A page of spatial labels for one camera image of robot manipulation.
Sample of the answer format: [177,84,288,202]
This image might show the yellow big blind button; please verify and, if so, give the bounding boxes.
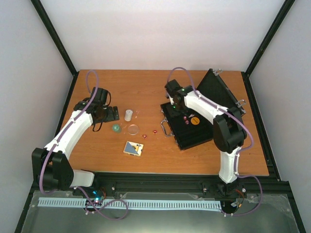
[190,116,200,125]

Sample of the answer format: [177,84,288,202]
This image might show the left controller circuit board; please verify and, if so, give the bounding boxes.
[86,187,106,207]

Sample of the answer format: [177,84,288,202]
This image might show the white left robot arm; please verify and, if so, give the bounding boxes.
[32,87,120,196]

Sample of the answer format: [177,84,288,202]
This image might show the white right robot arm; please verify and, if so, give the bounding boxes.
[165,80,246,196]

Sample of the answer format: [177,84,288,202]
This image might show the right controller circuit board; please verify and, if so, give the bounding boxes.
[230,189,245,211]

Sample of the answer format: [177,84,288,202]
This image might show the green poker chip stack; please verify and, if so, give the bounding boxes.
[112,124,122,133]

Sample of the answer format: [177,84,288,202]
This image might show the black aluminium frame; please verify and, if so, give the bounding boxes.
[14,0,307,233]

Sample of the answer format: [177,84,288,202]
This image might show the white poker chip stack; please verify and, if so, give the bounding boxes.
[124,109,133,122]

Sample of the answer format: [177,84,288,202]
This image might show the clear dealer button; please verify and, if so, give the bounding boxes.
[128,124,139,135]

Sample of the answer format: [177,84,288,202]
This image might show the controller circuit board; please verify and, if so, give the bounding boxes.
[230,189,245,211]
[86,187,106,207]

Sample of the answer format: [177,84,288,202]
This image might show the black poker set case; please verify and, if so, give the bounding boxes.
[160,69,246,150]

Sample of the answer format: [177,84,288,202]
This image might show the white slotted cable duct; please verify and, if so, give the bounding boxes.
[37,197,222,212]

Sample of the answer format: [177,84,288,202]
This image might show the playing card deck box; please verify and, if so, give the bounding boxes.
[123,141,144,156]

